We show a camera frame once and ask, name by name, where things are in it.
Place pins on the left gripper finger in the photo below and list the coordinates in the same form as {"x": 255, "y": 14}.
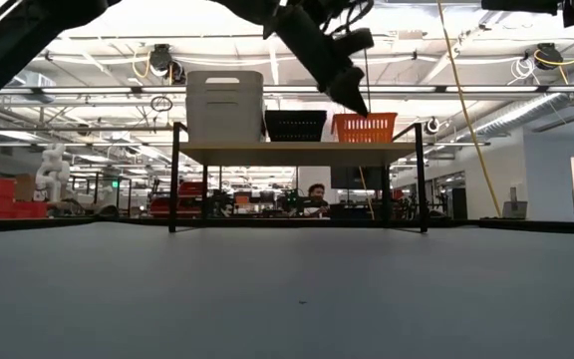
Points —
{"x": 349, "y": 90}

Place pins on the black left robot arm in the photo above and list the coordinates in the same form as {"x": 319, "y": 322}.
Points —
{"x": 13, "y": 55}

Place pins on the wooden shelf with black legs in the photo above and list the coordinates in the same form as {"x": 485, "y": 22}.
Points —
{"x": 292, "y": 153}

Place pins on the long ceiling light strip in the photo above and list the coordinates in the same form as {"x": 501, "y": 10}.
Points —
{"x": 416, "y": 90}

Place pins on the person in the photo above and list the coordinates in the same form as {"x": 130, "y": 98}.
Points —
{"x": 318, "y": 192}

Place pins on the red tool cabinet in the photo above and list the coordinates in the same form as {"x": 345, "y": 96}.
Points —
{"x": 187, "y": 189}

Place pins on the grey floor device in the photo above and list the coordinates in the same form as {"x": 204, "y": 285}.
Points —
{"x": 514, "y": 209}

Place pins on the grey-blue table mat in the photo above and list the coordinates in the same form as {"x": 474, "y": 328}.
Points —
{"x": 287, "y": 299}

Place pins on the cardboard box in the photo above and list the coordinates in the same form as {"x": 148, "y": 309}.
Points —
{"x": 25, "y": 187}

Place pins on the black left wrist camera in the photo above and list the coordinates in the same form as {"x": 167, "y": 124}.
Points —
{"x": 354, "y": 42}

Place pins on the dark wall screen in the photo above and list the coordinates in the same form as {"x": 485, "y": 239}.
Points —
{"x": 347, "y": 177}

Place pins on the black rig frame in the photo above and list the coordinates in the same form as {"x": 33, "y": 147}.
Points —
{"x": 541, "y": 227}

